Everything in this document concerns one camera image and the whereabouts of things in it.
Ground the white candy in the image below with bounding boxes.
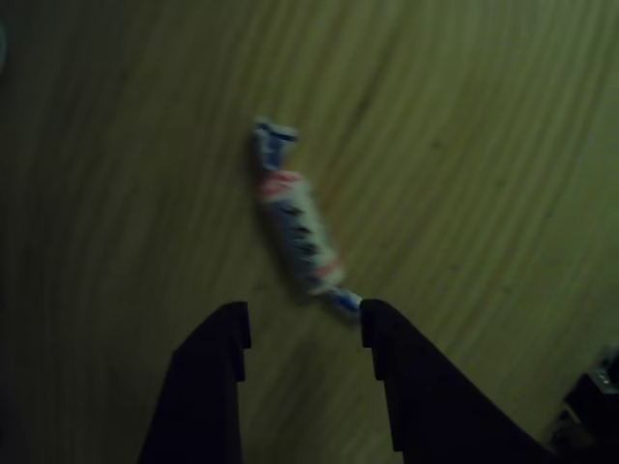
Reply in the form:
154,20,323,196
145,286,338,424
249,115,364,325

